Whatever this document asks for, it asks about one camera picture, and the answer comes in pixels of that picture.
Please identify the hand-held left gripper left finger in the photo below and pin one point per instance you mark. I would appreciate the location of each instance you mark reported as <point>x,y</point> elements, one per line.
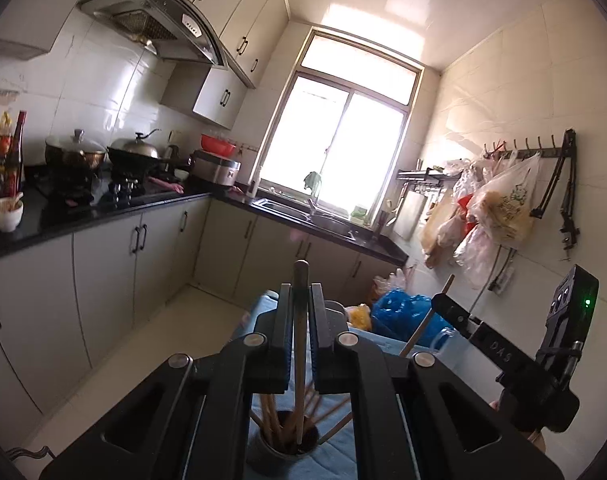
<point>283,355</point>

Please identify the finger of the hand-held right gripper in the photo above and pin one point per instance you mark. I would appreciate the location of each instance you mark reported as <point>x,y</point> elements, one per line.
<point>451,312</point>

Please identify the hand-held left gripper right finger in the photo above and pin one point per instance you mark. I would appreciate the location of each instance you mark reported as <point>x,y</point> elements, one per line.
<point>317,355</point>

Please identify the single wooden chopstick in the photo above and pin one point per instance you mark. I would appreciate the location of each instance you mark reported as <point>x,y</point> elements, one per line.
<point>418,335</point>
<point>300,360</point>

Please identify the bunch of wooden chopsticks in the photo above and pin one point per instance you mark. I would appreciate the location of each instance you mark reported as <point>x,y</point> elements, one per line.
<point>271,420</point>

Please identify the dark chopstick holder cup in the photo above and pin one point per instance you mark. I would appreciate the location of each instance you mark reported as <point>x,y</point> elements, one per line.
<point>263,454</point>

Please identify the clear glass mug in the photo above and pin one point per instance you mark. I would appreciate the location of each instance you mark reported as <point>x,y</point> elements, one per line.
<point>442,347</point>

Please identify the blue plastic bag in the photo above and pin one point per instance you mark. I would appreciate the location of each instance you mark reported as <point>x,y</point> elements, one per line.
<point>398,310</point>

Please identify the yellow plastic bag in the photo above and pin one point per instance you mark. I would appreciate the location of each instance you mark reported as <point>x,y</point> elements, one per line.
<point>359,316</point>

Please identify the white power strip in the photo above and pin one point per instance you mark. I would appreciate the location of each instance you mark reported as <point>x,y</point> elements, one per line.
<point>501,280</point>

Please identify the pinkish clear plastic bag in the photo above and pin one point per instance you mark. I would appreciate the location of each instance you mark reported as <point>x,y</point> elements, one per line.
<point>478,255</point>

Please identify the whitish plastic bag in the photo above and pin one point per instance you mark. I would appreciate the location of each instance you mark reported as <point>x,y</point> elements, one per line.
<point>393,281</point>

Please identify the brownish plastic bag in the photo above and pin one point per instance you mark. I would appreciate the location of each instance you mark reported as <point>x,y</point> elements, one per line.
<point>441,230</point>

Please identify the white cutting board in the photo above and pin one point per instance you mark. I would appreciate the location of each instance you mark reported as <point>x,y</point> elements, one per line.
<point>409,216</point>

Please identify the blue tablecloth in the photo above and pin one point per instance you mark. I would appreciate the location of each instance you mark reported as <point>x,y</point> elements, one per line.
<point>283,472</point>

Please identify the beige printed plastic bag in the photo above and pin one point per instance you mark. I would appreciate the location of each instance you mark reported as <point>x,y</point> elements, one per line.
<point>508,205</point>

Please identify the steel kitchen sink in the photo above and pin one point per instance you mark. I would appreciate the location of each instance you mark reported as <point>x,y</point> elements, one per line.
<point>293,210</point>

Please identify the sink faucet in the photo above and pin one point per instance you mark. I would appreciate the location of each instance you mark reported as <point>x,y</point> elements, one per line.
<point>314,206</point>

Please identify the black kitchen countertop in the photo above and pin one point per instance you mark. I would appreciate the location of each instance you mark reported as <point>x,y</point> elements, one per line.
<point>193,197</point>

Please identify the rice cooker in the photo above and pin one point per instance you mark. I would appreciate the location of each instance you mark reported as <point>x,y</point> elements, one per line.
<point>216,170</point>

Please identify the cream lower cabinets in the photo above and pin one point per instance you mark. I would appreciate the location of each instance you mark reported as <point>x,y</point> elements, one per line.
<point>108,260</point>

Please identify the kitchen window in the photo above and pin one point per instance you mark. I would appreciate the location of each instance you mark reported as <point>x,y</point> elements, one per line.
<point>333,135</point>

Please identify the red bowl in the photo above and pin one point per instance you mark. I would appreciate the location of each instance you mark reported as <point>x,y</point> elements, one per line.
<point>218,145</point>

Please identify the black wok with lid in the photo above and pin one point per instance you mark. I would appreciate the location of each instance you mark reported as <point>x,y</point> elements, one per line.
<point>133,150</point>

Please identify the black gas stove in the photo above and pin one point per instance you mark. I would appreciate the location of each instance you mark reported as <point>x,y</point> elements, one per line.
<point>83,192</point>

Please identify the dark cooking pot with lid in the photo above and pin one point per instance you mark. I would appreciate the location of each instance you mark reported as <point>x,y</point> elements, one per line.
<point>75,152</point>

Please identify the white ceramic bowl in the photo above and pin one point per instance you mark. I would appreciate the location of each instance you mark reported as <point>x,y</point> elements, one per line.
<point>6,216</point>

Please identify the group of condiment bottles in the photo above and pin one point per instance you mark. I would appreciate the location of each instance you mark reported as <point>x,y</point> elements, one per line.
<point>5,155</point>

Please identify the range hood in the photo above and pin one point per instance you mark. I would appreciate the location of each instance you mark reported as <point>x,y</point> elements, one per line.
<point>148,20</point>

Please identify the metal wall shelf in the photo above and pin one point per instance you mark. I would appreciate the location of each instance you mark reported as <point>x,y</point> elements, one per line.
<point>428,176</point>

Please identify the wall hook rack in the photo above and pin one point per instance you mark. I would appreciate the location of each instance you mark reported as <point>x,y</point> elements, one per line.
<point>528,152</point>

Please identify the small cream wall cabinet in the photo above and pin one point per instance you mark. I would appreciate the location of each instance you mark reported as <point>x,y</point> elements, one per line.
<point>221,97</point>

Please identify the cream upper wall cabinets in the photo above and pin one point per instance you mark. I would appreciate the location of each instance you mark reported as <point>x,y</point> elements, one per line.
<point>243,15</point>

